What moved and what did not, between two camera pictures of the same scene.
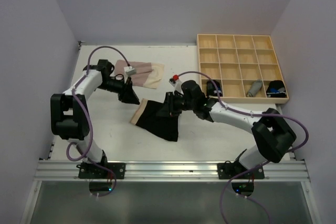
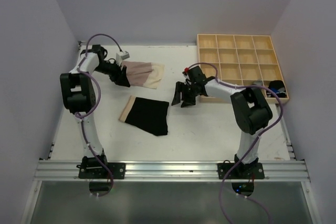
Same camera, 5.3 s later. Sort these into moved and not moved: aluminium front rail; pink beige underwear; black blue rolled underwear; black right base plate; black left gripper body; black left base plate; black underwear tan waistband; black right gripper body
Moved: black underwear tan waistband; black right gripper body; black left gripper body
Not moved: black blue rolled underwear; black right base plate; pink beige underwear; black left base plate; aluminium front rail
